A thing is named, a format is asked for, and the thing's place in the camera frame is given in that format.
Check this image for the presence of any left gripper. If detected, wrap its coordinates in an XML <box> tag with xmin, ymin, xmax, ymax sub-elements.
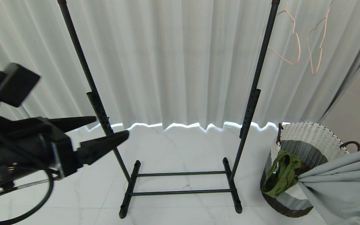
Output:
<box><xmin>0</xmin><ymin>108</ymin><xmax>130</xmax><ymax>193</ymax></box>

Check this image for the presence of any pink clothes hanger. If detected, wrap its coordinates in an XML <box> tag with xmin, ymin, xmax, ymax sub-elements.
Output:
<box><xmin>307</xmin><ymin>8</ymin><xmax>330</xmax><ymax>76</ymax></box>
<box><xmin>261</xmin><ymin>7</ymin><xmax>302</xmax><ymax>66</ymax></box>

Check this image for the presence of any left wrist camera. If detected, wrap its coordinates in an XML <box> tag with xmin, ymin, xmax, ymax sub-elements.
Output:
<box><xmin>0</xmin><ymin>62</ymin><xmax>41</xmax><ymax>108</ymax></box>

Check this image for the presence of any white laundry basket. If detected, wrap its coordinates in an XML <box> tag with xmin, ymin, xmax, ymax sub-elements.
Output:
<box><xmin>260</xmin><ymin>122</ymin><xmax>360</xmax><ymax>218</ymax></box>

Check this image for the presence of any black clothes rack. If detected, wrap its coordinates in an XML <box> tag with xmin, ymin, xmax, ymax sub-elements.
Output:
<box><xmin>57</xmin><ymin>0</ymin><xmax>281</xmax><ymax>219</ymax></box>

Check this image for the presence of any white curtain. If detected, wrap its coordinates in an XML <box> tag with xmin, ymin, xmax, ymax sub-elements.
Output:
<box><xmin>0</xmin><ymin>0</ymin><xmax>360</xmax><ymax>131</ymax></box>

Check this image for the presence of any green garment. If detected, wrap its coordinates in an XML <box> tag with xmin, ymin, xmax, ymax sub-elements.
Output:
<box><xmin>261</xmin><ymin>150</ymin><xmax>306</xmax><ymax>198</ymax></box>

